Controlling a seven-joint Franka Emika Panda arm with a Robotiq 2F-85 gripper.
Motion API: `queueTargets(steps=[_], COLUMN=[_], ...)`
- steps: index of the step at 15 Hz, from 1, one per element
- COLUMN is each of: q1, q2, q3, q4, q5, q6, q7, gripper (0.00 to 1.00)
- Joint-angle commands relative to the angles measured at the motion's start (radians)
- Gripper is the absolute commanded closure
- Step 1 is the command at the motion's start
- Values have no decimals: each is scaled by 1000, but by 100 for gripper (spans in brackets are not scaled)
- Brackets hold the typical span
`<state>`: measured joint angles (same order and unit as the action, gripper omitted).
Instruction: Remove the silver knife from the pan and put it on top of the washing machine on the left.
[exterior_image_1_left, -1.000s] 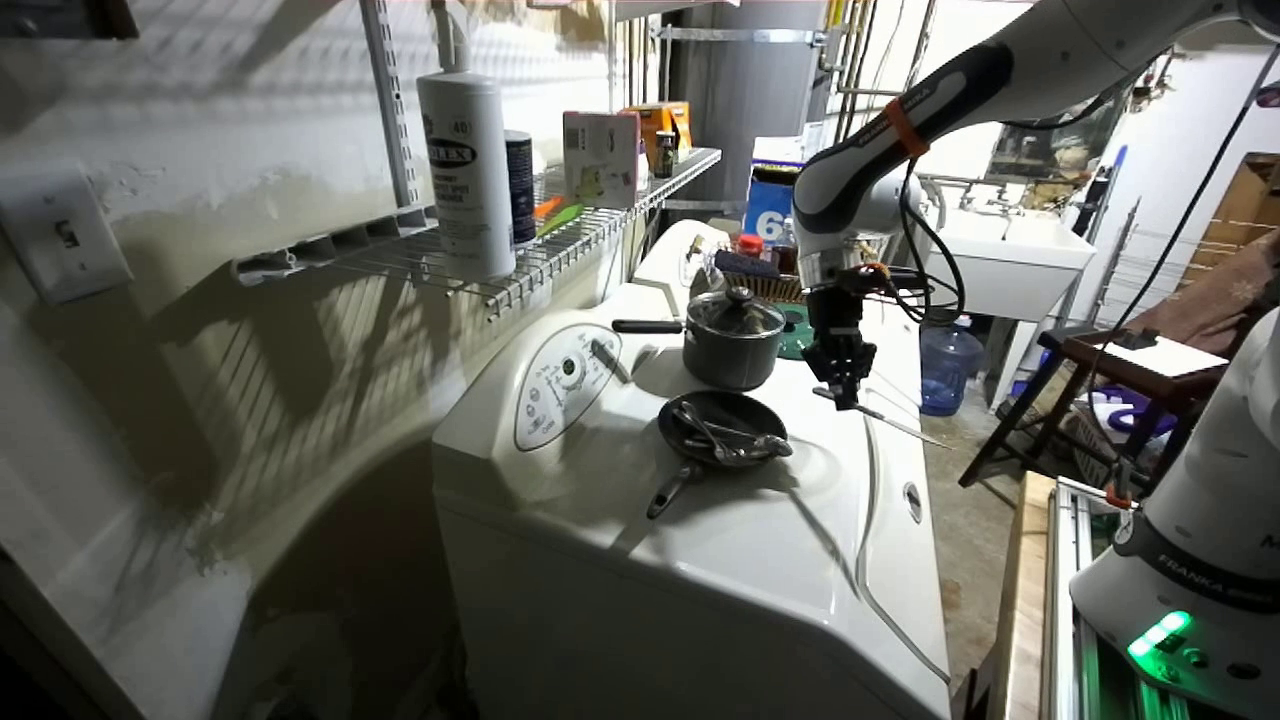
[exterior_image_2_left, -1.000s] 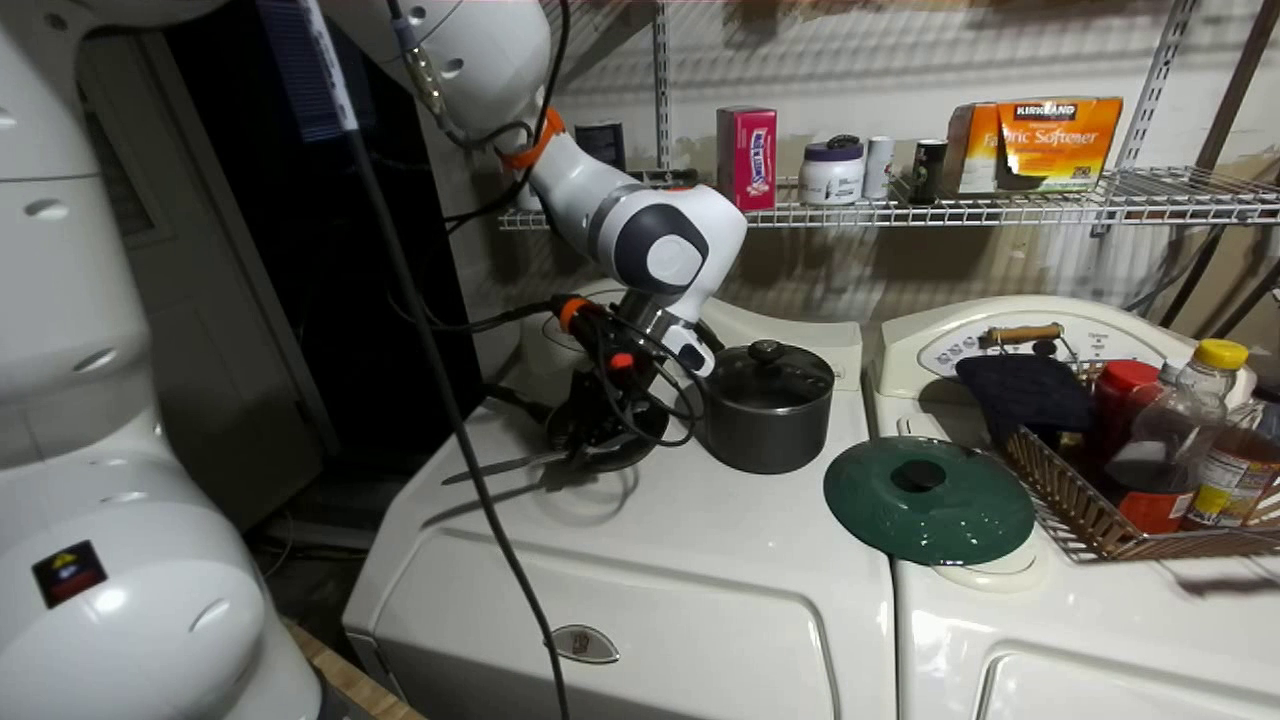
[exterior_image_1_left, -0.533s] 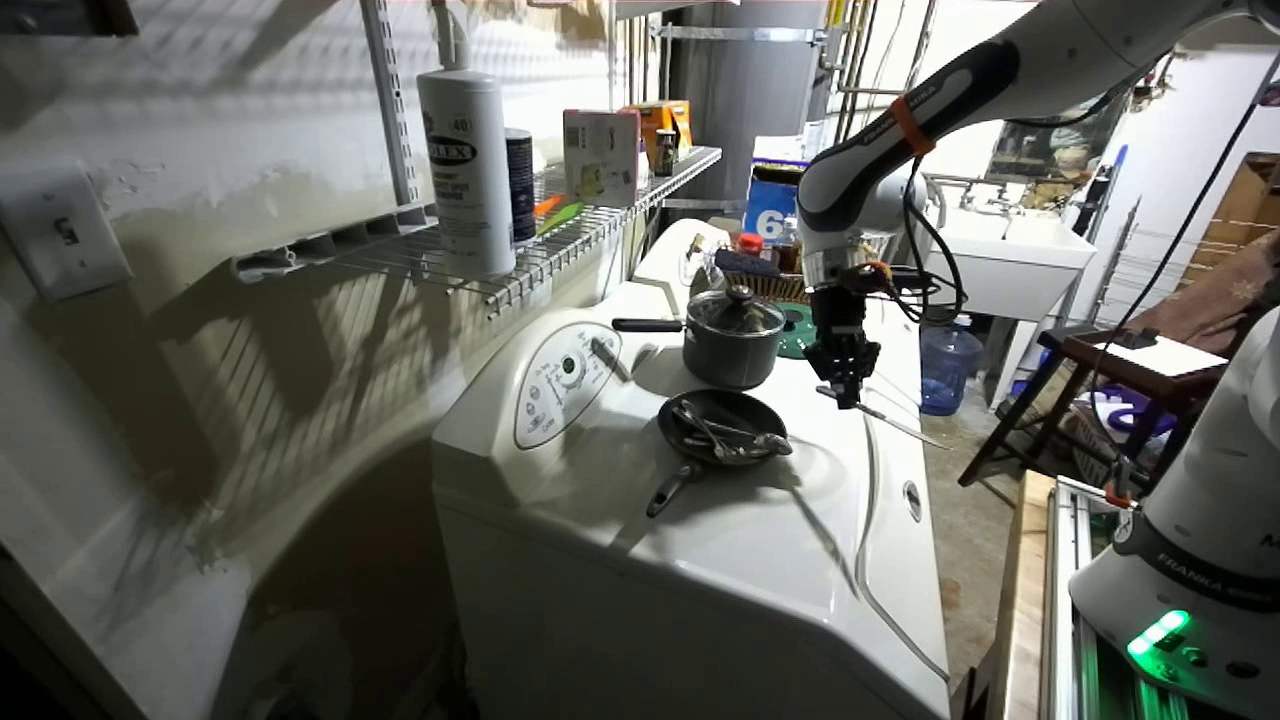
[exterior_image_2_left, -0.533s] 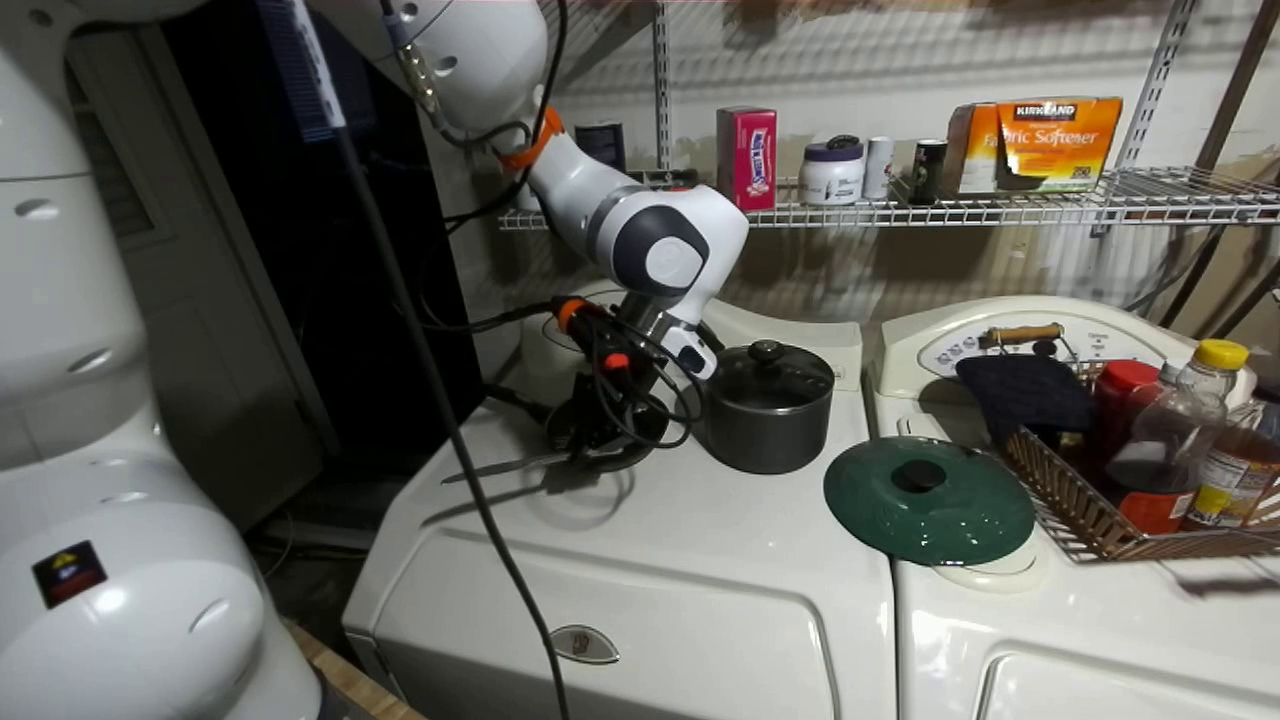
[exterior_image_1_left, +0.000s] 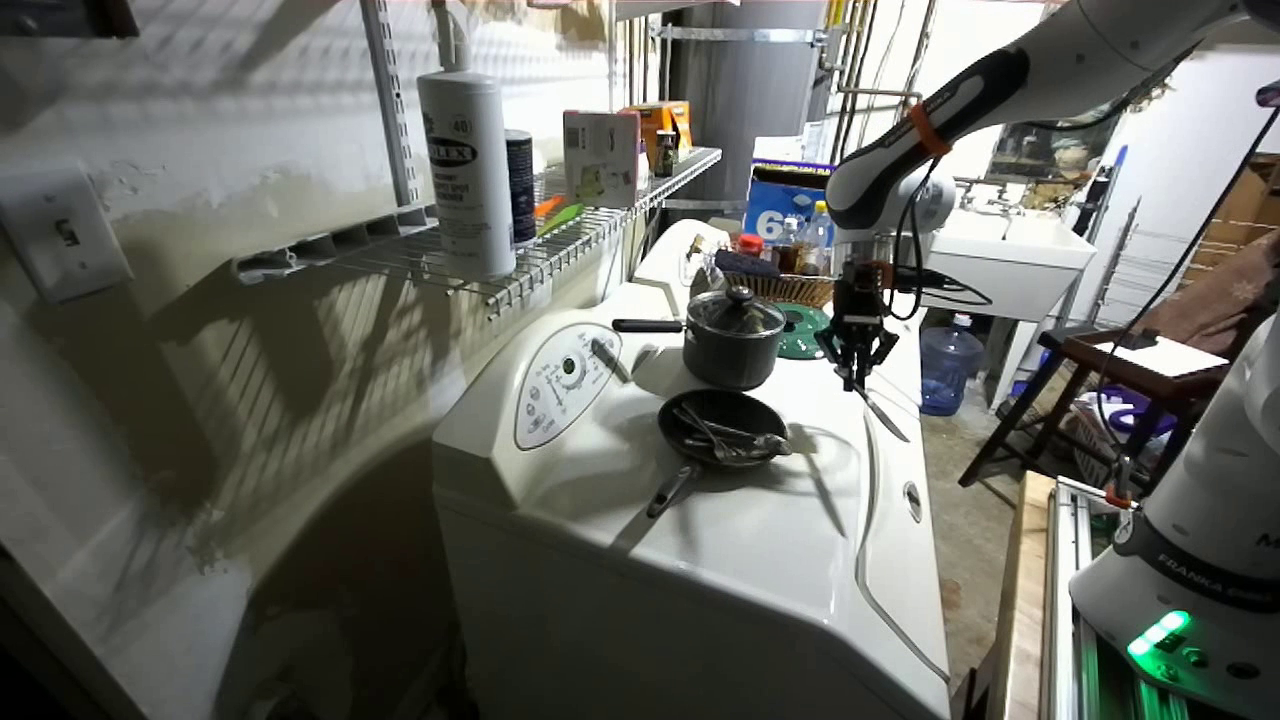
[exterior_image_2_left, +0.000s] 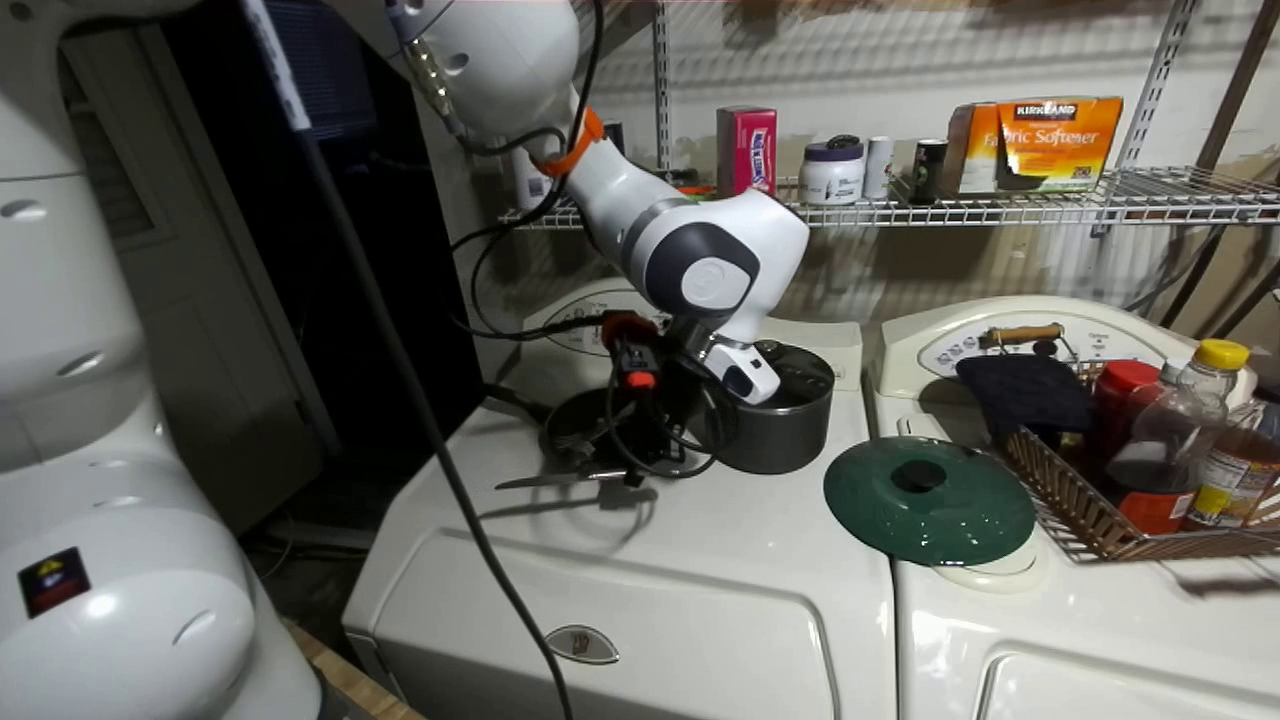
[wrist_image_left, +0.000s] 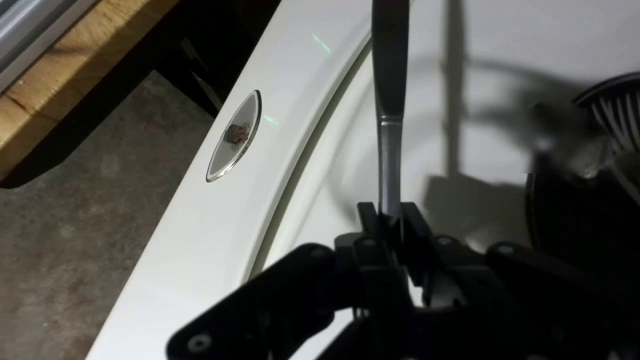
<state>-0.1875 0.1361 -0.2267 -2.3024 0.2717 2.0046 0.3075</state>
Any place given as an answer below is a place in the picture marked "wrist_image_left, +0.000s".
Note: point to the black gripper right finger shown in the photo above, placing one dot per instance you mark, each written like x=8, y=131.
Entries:
x=507, y=300

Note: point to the silver fork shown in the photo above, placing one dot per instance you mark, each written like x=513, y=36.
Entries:
x=621, y=110

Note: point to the black frying pan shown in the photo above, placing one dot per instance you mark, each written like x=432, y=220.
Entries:
x=586, y=212

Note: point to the silver knife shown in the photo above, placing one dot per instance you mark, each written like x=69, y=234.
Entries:
x=390, y=66

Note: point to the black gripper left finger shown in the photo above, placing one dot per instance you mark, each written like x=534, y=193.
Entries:
x=293, y=306

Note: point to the silver spoon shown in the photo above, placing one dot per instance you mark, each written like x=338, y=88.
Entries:
x=547, y=126

